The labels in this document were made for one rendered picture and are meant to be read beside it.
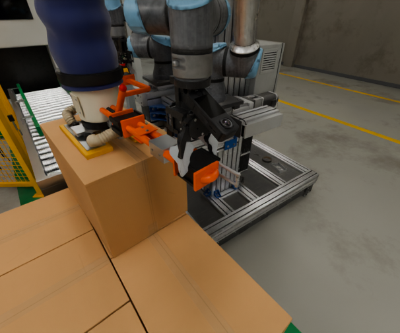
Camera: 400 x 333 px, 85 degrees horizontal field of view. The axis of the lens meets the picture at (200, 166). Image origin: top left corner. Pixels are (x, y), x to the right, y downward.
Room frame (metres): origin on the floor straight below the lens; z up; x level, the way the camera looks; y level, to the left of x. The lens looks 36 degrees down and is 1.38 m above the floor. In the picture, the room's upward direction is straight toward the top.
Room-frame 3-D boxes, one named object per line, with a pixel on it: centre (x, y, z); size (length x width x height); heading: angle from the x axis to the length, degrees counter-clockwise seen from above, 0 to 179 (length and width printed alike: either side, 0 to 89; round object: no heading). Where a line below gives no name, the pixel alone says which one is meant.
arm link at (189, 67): (0.44, 0.02, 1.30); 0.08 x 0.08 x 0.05
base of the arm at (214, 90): (1.04, -0.05, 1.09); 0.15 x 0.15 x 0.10
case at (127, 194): (0.86, 0.41, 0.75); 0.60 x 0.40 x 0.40; 43
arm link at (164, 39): (1.45, 0.23, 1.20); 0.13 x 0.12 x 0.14; 77
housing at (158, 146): (0.52, 0.10, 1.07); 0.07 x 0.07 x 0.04; 42
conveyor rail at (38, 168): (1.86, 1.64, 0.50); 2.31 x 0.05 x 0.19; 39
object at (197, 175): (0.42, 0.01, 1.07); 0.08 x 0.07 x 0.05; 42
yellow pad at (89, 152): (0.80, 0.48, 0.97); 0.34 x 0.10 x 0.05; 42
